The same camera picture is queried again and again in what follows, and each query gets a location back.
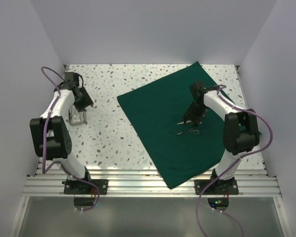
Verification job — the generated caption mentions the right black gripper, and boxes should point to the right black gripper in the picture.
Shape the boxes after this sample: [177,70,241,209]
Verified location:
[184,102,207,128]

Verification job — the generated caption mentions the silver forceps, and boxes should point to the silver forceps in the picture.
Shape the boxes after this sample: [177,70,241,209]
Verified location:
[176,128,199,135]
[72,110,83,122]

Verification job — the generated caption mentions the silver surgical scissors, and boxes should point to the silver surgical scissors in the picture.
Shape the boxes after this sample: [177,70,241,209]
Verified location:
[177,120,190,125]

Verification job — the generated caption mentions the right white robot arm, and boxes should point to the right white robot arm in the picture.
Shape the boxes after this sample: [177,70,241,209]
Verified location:
[181,82,259,194]

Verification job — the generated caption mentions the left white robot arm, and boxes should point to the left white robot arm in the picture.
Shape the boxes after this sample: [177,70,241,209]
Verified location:
[30,78,93,194]

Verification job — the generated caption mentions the green surgical drape cloth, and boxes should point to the green surgical drape cloth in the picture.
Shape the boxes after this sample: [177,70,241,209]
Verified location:
[117,63,224,189]

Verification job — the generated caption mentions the metal instrument tray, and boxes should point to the metal instrument tray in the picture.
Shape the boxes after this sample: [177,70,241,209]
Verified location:
[69,105,87,126]

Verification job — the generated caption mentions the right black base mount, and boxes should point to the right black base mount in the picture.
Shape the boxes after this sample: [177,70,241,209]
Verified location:
[194,172,239,211]

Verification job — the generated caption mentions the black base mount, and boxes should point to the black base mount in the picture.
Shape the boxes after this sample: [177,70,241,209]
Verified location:
[62,179,109,208]
[194,172,239,211]

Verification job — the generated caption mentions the aluminium rail frame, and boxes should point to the aluminium rail frame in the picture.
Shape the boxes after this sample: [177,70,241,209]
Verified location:
[10,64,284,237]

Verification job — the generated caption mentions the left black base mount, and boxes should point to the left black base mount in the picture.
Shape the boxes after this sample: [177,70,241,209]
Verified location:
[62,179,109,208]

